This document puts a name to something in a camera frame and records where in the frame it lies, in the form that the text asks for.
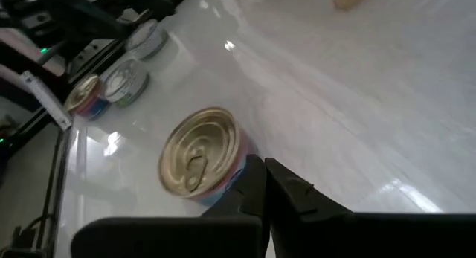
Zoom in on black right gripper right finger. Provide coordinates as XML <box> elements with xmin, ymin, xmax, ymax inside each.
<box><xmin>264</xmin><ymin>156</ymin><xmax>476</xmax><ymax>258</ymax></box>

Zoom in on black metal rig frame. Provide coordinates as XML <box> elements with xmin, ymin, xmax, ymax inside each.
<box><xmin>0</xmin><ymin>0</ymin><xmax>196</xmax><ymax>155</ymax></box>

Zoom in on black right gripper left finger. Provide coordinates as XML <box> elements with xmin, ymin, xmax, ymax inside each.
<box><xmin>70</xmin><ymin>153</ymin><xmax>269</xmax><ymax>258</ymax></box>

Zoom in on thin black floor cable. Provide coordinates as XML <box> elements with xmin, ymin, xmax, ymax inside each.
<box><xmin>35</xmin><ymin>129</ymin><xmax>66</xmax><ymax>251</ymax></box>

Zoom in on white frame strip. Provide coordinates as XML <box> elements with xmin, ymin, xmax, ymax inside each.
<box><xmin>20</xmin><ymin>70</ymin><xmax>74</xmax><ymax>132</ymax></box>

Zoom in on green label tuna can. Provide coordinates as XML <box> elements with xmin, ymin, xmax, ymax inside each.
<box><xmin>124</xmin><ymin>18</ymin><xmax>169</xmax><ymax>62</ymax></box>
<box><xmin>103</xmin><ymin>58</ymin><xmax>150</xmax><ymax>109</ymax></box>

